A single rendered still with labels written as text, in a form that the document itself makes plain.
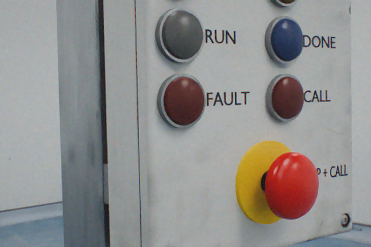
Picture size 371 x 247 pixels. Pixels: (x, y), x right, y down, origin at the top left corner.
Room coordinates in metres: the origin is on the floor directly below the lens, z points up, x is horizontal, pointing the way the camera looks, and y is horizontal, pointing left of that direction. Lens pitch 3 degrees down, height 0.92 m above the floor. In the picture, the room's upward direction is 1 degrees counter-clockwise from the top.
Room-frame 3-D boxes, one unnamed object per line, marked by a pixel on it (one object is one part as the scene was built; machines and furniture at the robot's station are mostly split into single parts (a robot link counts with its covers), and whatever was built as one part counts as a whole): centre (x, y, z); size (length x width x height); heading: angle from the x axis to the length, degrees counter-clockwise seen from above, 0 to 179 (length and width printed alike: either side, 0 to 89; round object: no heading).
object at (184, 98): (0.32, 0.00, 0.91); 0.03 x 0.01 x 0.03; 126
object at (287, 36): (0.37, -0.07, 0.95); 0.03 x 0.01 x 0.03; 126
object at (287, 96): (0.37, -0.07, 0.91); 0.03 x 0.01 x 0.03; 126
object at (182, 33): (0.32, 0.00, 0.95); 0.03 x 0.01 x 0.03; 126
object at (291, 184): (0.36, -0.06, 0.86); 0.04 x 0.04 x 0.04; 36
